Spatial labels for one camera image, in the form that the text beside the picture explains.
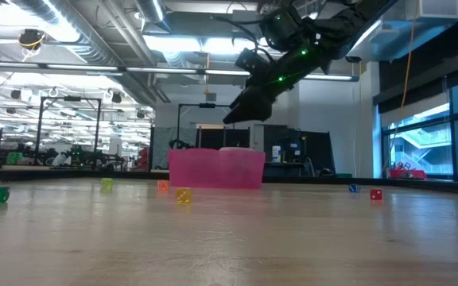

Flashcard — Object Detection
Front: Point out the round silver ceiling duct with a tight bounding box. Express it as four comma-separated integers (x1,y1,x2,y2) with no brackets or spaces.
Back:
135,0,165,24

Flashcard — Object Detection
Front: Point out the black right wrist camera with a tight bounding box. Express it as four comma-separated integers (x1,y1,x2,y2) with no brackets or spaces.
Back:
235,47,272,80

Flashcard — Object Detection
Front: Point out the black aluminium table frame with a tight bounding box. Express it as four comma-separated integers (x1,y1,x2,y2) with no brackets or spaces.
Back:
0,165,458,195

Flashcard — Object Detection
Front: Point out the black partition panel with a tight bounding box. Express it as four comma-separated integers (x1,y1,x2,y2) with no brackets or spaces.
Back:
196,127,250,150

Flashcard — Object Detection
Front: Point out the glass window wall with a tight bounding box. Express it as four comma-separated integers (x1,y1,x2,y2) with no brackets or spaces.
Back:
379,77,458,182

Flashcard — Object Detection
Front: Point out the grey fabric screen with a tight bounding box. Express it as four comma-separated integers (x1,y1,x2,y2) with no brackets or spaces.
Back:
152,126,198,170

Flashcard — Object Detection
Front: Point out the black ceiling cord reel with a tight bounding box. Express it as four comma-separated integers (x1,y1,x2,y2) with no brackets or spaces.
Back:
17,28,47,51

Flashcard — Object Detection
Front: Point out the linear ceiling light strip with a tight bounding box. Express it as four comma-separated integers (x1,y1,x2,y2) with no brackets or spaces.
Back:
0,61,359,83

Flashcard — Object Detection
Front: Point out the black metal gantry frame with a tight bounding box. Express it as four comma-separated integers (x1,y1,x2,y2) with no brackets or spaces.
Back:
33,95,103,166
176,102,234,150

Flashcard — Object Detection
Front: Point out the red tray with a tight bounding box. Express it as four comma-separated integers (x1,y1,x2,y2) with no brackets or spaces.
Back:
387,168,428,180

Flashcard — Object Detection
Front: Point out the pink translucent plastic bin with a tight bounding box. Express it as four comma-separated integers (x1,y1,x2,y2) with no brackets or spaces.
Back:
168,148,266,190

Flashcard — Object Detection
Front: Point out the yellow hanging cable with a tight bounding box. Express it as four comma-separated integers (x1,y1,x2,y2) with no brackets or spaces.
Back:
400,0,420,109

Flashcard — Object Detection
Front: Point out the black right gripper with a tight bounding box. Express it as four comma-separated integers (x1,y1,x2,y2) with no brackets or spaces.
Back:
223,39,333,124

